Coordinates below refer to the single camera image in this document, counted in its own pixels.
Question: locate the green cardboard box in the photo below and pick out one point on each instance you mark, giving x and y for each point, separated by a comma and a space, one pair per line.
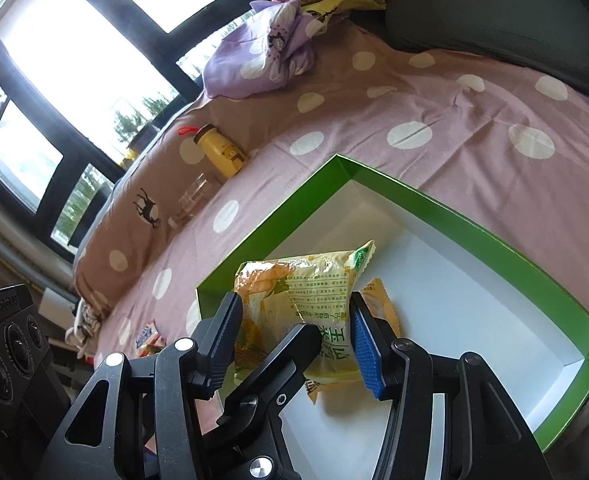
449, 285

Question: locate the white striped clothes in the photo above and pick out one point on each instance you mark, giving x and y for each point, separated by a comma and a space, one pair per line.
82, 325

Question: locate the dark green cushion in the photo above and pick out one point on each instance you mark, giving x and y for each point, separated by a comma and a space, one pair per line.
484, 15

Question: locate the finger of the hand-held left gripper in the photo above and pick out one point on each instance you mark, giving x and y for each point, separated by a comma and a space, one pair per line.
274, 375

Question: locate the brown polka dot quilt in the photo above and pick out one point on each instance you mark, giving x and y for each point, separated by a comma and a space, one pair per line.
164, 180

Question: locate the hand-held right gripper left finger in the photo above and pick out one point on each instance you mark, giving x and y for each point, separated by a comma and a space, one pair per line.
224, 345

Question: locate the black framed window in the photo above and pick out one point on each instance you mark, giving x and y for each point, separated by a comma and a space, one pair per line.
74, 60

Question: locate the yellow printed cloth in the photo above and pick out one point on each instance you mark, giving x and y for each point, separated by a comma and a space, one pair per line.
334, 5

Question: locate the pale orange snack packet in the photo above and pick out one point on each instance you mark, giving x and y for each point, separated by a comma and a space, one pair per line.
382, 305

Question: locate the yellow bottle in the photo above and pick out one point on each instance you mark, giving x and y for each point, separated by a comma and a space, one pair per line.
219, 152

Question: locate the small yellow container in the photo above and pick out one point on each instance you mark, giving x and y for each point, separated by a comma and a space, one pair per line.
132, 154

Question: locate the yellow green corn snack packet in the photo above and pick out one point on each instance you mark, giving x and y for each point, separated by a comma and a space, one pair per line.
319, 290

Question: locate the white snack packet red edge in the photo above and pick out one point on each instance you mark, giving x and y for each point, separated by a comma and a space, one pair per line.
149, 337

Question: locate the purple polka dot cloth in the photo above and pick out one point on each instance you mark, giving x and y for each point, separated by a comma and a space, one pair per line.
259, 55

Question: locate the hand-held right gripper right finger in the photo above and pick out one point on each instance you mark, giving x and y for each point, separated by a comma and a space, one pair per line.
367, 355

